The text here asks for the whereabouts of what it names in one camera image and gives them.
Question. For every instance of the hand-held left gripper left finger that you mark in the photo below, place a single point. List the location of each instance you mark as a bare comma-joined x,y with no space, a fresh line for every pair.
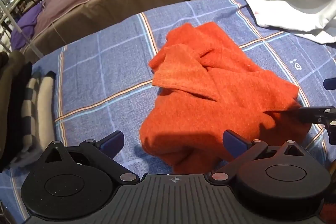
113,142

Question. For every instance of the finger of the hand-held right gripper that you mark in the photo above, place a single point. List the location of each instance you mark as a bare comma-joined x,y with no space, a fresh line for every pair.
330,84
316,114

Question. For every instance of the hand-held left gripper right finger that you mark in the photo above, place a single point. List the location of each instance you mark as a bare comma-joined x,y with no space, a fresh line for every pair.
235,141

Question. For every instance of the orange knit sweater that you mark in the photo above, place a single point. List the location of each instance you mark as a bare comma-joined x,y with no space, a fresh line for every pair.
210,98

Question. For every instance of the blue plaid bedsheet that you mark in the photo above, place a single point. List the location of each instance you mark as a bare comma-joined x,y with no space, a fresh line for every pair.
99,82

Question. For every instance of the grey checkered folded garment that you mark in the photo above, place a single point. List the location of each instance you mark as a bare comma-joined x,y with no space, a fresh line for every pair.
39,108

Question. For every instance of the purple cloth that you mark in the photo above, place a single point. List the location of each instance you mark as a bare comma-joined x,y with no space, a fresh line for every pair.
26,24

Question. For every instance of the white top table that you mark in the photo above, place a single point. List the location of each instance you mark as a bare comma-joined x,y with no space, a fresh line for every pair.
11,1

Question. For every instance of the white metal bed rail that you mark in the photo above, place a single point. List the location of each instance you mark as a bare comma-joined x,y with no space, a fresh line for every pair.
15,22

